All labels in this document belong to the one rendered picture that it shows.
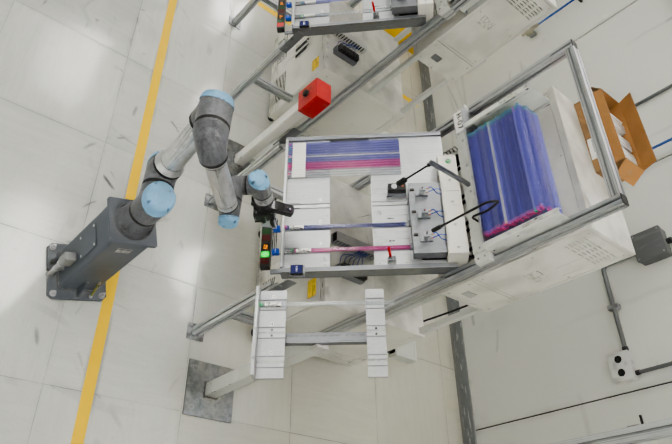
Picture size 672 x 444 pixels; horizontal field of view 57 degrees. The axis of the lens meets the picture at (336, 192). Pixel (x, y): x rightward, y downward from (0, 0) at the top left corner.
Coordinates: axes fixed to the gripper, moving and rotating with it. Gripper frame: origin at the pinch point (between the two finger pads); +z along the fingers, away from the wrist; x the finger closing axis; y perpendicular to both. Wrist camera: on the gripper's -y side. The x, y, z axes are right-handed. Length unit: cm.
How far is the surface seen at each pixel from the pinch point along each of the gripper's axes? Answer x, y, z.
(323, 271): 21.0, -19.9, 2.1
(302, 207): -10.5, -10.7, 2.8
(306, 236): 4.0, -12.7, 2.8
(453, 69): -124, -92, 37
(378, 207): -9.1, -43.3, 2.6
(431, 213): 0, -64, -5
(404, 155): -37, -56, 3
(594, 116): -12, -121, -48
